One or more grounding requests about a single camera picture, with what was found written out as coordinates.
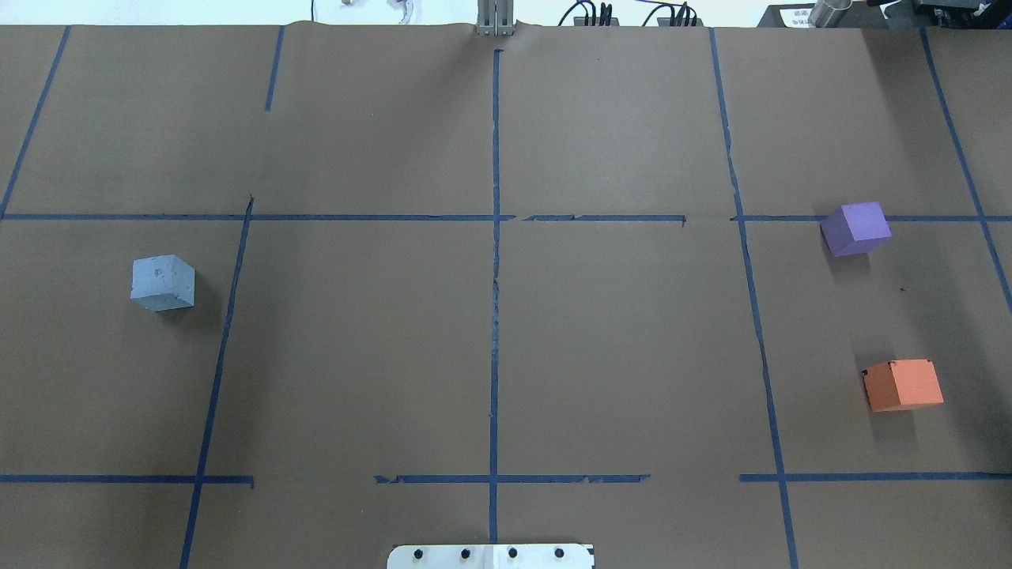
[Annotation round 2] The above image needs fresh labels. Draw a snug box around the light blue foam block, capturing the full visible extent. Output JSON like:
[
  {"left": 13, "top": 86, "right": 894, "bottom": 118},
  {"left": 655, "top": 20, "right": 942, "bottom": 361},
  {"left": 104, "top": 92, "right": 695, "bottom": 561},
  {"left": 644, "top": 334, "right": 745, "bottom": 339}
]
[{"left": 130, "top": 254, "right": 196, "bottom": 312}]

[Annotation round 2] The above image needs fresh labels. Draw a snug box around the purple foam block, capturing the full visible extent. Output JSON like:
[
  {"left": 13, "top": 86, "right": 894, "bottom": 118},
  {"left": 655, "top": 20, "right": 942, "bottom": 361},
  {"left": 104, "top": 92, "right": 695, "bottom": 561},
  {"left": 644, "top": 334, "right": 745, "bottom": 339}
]
[{"left": 820, "top": 202, "right": 893, "bottom": 257}]

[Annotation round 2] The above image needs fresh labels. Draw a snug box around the orange foam block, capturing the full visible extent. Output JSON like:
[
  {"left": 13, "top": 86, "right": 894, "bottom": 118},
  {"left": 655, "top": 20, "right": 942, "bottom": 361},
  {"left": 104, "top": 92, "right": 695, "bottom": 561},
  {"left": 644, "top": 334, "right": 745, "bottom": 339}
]
[{"left": 863, "top": 359, "right": 944, "bottom": 412}]

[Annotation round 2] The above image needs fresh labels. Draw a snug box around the white metal mounting plate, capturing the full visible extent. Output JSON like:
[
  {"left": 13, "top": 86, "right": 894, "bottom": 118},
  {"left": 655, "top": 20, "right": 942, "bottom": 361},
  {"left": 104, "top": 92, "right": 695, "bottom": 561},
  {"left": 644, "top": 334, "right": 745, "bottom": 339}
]
[{"left": 387, "top": 543, "right": 596, "bottom": 568}]

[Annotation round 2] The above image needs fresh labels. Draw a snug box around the black box with label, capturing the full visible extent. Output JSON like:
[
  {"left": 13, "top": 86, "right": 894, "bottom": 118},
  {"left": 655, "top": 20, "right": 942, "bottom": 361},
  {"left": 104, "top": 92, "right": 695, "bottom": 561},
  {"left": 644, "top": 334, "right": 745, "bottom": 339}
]
[{"left": 756, "top": 3, "right": 814, "bottom": 28}]

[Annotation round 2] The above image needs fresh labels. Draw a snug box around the silver metal cylinder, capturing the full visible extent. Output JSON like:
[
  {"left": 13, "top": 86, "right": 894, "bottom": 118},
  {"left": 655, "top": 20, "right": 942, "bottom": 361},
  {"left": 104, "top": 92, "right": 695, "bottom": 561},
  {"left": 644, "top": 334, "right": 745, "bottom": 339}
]
[{"left": 807, "top": 0, "right": 853, "bottom": 28}]

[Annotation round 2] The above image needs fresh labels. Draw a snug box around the black device top right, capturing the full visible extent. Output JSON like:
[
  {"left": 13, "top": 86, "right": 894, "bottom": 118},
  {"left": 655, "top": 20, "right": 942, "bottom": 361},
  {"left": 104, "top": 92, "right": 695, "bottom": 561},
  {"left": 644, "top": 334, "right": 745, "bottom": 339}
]
[{"left": 865, "top": 1, "right": 1011, "bottom": 30}]

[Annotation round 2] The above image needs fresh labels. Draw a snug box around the grey aluminium profile post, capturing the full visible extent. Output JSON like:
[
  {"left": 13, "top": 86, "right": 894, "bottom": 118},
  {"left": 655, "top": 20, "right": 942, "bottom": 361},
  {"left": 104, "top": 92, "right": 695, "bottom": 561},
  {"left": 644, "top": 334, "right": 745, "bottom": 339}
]
[{"left": 476, "top": 0, "right": 515, "bottom": 37}]

